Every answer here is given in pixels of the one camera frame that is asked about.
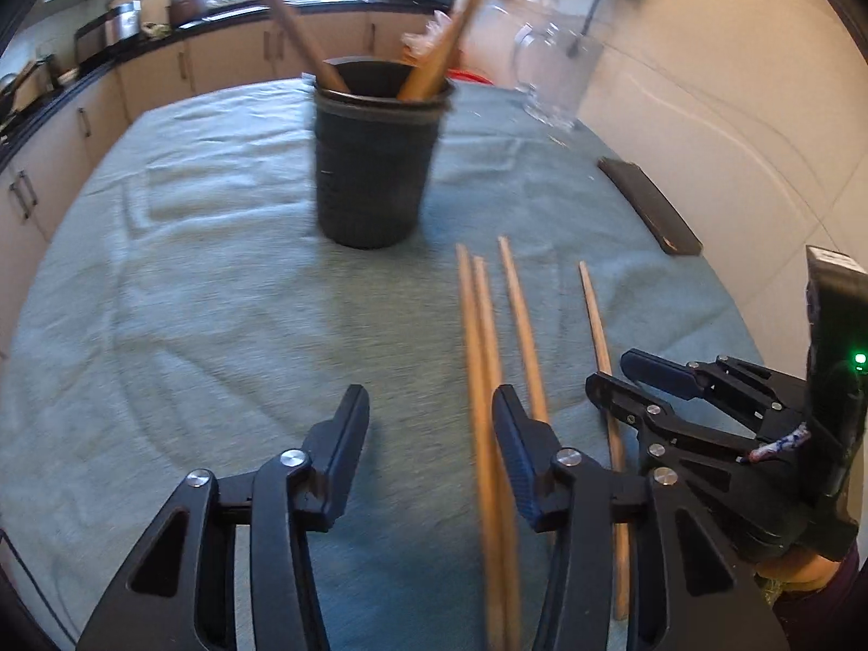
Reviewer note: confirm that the black flat case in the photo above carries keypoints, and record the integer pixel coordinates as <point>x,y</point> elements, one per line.
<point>651,207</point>

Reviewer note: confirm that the black kitchen countertop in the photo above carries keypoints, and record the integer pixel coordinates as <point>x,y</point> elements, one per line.
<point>305,3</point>

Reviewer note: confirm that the person's right forearm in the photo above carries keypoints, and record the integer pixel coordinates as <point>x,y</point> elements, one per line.
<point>820,610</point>

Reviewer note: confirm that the rice cooker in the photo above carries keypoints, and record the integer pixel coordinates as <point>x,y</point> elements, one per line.
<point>122,24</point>

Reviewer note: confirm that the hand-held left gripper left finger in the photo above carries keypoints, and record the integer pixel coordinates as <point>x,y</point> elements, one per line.
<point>339,461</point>

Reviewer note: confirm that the black perforated utensil holder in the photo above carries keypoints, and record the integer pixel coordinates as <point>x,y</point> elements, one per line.
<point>373,163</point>

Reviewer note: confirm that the red basin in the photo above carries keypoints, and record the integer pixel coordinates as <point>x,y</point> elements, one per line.
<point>469,76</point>

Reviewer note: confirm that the green tablecloth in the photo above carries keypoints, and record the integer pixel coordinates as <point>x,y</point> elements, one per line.
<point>203,285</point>

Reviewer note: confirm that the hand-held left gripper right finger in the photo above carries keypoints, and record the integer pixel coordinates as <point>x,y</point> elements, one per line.
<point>519,461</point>

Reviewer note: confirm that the brown clay pot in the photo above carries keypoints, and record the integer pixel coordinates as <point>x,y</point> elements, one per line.
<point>186,5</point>

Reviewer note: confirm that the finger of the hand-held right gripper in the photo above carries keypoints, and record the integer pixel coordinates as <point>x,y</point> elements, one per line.
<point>614,393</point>
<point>661,369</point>

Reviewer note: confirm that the glass pitcher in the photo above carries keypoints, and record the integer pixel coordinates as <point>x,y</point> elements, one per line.
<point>556,81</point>

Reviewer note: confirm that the beige kitchen cabinets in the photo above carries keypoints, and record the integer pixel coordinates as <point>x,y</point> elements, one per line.
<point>224,61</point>

